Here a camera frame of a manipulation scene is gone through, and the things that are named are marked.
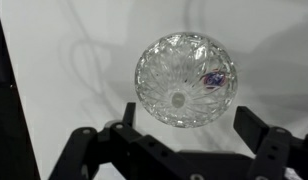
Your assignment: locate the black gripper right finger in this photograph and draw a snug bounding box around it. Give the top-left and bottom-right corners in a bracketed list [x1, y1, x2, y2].
[233, 105, 308, 180]

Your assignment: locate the clear crystal glass bowl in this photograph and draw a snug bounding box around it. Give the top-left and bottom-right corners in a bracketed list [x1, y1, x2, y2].
[133, 31, 239, 129]

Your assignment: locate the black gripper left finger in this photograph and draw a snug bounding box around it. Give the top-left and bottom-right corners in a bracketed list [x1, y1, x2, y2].
[48, 102, 208, 180]

